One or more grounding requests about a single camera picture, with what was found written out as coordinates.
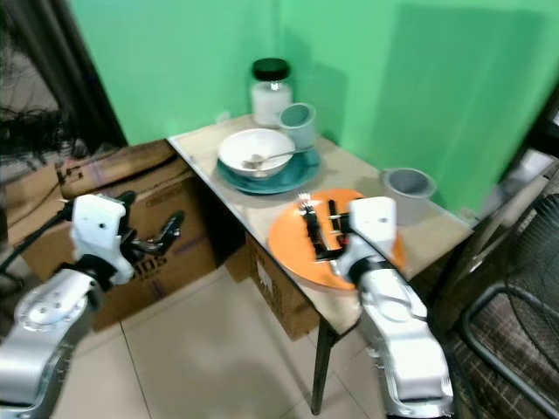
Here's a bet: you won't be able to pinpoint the orange plate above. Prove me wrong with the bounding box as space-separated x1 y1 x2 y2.
267 188 406 292

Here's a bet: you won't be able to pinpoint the large open cardboard box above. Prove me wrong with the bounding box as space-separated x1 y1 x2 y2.
0 140 221 331

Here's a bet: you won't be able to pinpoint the beige table with black legs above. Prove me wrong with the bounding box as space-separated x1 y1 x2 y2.
166 113 478 416

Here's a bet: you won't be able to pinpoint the teal plate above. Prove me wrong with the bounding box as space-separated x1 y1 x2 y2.
216 148 322 196

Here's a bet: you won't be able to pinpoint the printed cardboard box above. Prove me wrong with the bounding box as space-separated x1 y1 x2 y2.
244 234 321 342

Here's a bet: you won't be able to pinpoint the grey plastic cup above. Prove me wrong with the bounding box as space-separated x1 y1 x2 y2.
382 168 437 207

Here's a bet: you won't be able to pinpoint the silver metal spoon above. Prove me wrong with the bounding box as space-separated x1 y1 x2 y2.
242 148 316 170

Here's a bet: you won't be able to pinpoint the blue grey ceramic mug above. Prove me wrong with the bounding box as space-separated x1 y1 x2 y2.
278 102 319 153

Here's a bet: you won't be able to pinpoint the white bowl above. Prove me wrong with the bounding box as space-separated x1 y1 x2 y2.
218 128 297 181

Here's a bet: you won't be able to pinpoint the glass jar with black lid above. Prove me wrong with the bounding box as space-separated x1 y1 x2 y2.
250 58 293 128

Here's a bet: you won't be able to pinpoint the dark patterned curtain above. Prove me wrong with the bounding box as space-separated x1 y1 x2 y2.
0 0 129 162

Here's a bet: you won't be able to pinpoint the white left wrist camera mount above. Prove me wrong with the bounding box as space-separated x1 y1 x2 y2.
71 193 134 286

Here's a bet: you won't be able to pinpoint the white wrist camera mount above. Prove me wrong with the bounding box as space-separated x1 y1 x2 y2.
340 196 399 270
71 193 134 286

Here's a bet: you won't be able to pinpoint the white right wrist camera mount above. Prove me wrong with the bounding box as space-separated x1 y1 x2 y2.
340 196 399 270

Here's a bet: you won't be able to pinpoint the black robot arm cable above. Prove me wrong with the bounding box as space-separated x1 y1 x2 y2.
0 208 79 273

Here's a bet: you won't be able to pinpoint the tangled black cables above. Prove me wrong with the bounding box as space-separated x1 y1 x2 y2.
0 105 72 160

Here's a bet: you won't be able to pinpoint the black wire fan guard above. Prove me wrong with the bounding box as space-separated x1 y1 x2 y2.
444 190 559 419

